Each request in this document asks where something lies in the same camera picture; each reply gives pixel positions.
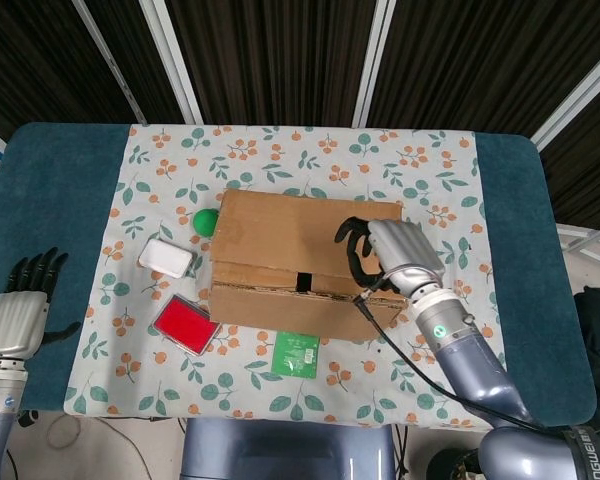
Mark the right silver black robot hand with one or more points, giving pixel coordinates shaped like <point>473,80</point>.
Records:
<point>405,250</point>

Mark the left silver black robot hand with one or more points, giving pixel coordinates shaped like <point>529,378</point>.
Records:
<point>15,325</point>

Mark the brown cardboard box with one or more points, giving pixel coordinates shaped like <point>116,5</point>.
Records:
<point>280,230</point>

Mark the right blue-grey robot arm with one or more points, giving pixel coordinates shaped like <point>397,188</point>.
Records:
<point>480,370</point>

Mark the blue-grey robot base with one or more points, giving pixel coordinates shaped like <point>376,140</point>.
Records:
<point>280,450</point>

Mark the teal table cover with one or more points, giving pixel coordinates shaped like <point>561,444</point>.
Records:
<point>55,200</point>

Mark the green foil sachet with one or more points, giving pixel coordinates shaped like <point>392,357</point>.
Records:
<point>295,352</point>

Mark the white plastic case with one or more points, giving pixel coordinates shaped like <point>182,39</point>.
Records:
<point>164,257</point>

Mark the floral print tablecloth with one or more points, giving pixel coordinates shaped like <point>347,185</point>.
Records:
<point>330,400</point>

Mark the red ink pad case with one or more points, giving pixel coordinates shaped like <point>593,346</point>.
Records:
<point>185,327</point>

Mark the white metal rack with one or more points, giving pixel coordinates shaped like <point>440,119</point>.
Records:
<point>580,235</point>

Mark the green ball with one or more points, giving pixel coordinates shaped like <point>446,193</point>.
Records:
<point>205,222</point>

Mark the black round bin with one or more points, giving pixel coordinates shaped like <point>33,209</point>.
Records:
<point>455,462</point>

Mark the wide white frame post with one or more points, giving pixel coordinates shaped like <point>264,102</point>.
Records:
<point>172,60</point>
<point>580,100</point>
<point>374,60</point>

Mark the thin white frame bar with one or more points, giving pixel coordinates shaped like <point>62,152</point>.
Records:
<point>109,55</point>

